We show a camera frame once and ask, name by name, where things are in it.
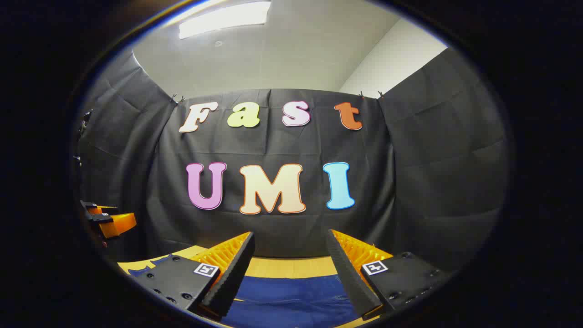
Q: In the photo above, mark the blue denim jeans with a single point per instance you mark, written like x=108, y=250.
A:
x=291, y=300

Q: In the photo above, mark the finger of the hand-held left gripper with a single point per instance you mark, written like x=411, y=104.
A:
x=98, y=209
x=118, y=224

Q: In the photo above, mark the white ceiling light panel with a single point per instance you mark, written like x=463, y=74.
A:
x=223, y=20

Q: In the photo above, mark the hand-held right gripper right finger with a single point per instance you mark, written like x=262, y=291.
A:
x=348, y=278

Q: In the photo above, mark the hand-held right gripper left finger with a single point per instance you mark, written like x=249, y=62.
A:
x=234, y=278

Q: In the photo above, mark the black backdrop cloth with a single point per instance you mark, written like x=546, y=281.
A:
x=273, y=146

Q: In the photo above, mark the dark stand clamp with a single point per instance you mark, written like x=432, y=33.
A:
x=85, y=119

